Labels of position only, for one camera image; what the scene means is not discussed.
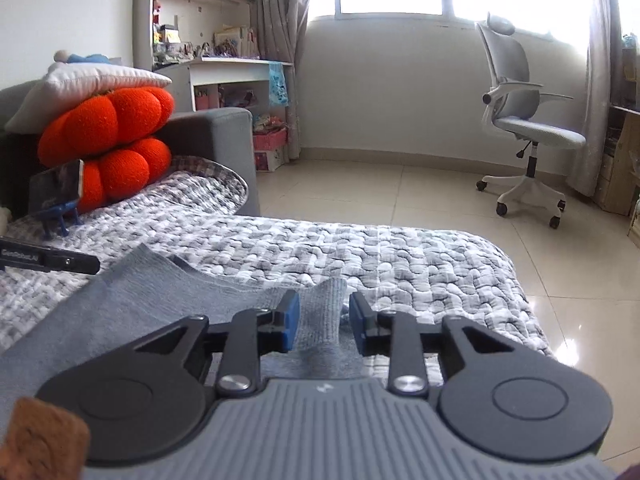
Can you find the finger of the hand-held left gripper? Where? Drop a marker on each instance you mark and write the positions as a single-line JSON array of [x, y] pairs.
[[86, 265]]

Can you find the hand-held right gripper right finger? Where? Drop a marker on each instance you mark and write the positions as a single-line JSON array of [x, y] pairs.
[[361, 322]]

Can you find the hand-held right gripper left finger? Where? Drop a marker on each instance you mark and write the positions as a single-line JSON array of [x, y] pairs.
[[289, 320]]

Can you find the grey knit sweater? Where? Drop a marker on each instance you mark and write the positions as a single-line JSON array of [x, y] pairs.
[[125, 300]]

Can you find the white plush toy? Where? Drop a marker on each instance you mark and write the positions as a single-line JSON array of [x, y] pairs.
[[4, 219]]

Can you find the blue phone stand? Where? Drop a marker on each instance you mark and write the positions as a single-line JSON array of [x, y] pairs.
[[57, 208]]

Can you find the grey checked quilted blanket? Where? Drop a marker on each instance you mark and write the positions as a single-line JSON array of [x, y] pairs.
[[350, 250]]

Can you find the smartphone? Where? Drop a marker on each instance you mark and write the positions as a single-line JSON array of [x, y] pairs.
[[52, 185]]

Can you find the orange knot cushion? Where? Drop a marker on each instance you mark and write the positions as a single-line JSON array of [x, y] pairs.
[[110, 115]]

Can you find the pink storage boxes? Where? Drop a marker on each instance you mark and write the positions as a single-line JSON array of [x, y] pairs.
[[270, 155]]

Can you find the brown fuzzy cloth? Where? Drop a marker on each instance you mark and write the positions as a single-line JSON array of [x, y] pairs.
[[40, 435]]

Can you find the white pillow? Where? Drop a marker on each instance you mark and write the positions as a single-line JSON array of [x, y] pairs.
[[85, 85]]

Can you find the grey sofa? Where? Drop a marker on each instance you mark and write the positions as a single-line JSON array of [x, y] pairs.
[[215, 135]]

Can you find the blue plush toy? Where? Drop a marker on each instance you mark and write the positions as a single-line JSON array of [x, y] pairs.
[[90, 57]]

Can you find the blue patterned bag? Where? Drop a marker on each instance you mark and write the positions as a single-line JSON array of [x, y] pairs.
[[278, 85]]

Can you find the white office chair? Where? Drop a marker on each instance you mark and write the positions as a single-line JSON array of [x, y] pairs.
[[530, 132]]

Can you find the white bookshelf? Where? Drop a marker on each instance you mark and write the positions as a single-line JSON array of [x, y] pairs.
[[145, 10]]

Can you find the row of picture books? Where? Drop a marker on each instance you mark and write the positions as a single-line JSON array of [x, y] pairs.
[[230, 40]]

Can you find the wooden shelf unit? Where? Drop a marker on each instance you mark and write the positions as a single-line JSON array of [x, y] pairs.
[[622, 160]]

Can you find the beige curtain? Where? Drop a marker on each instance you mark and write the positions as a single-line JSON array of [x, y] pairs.
[[600, 85], [280, 10]]

